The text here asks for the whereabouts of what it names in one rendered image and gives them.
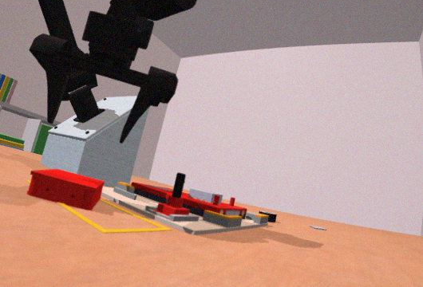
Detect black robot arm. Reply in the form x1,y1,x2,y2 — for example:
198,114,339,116
38,0,197,123

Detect red rectangular shell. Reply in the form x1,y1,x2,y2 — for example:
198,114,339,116
27,169,105,210

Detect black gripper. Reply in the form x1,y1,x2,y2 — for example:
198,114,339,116
29,34,179,143

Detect small black and white toy tyre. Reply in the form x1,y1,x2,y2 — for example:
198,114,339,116
259,210,277,223

